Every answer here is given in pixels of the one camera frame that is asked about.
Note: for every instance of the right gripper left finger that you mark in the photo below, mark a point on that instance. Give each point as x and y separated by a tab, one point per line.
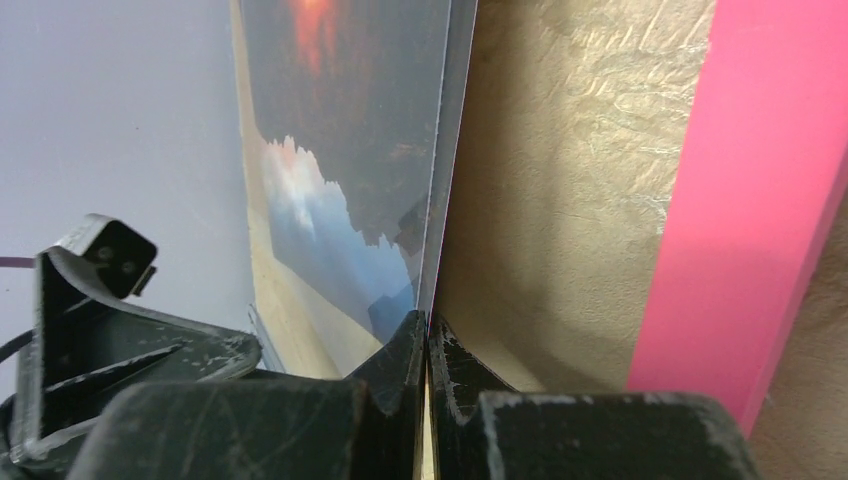
272	426

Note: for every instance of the landscape photo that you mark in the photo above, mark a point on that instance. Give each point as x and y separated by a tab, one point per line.
350	116

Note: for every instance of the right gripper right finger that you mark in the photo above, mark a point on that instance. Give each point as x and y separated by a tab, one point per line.
483	428

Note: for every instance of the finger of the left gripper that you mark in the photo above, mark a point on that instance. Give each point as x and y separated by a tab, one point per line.
88	343

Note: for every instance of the pink picture frame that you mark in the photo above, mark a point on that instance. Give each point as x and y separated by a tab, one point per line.
762	171

